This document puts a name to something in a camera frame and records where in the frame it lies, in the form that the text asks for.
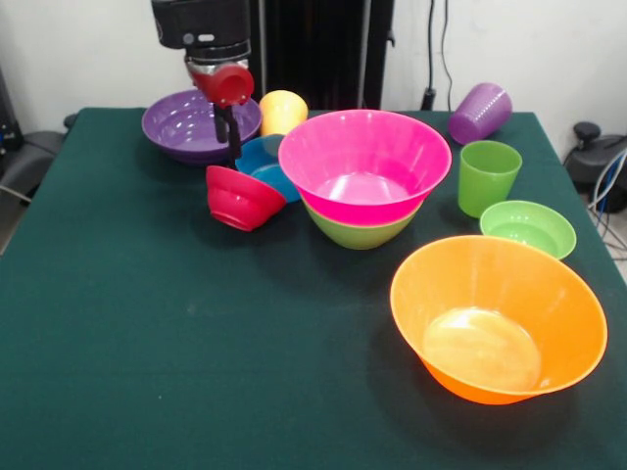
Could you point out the large orange bowl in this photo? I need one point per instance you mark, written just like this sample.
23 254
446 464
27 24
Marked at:
497 323

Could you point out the small blue bowl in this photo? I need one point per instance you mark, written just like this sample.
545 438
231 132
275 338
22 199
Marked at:
264 166

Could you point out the purple bowl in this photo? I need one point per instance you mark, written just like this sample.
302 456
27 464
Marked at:
181 127

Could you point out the green cup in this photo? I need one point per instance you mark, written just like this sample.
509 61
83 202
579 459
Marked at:
487 181

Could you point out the dark green tablecloth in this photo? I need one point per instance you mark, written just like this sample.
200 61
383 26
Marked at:
196 343

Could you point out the purple cup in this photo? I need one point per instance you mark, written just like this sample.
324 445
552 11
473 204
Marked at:
480 115

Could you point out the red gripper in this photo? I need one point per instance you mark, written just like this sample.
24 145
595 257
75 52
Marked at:
225 85

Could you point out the black robot column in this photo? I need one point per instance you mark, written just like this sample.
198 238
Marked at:
318 49

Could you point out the yellow cup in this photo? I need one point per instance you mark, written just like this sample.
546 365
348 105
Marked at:
281 112

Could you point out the small red bowl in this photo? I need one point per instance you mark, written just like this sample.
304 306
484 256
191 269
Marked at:
240 201

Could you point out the medium green bowl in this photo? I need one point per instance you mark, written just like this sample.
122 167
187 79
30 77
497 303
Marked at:
362 235

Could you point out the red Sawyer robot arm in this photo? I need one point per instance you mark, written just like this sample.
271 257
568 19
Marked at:
206 24

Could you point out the large pink bowl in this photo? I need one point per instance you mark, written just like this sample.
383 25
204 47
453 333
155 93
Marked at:
365 166

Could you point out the small green bowl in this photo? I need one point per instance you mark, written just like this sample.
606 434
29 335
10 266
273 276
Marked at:
529 230

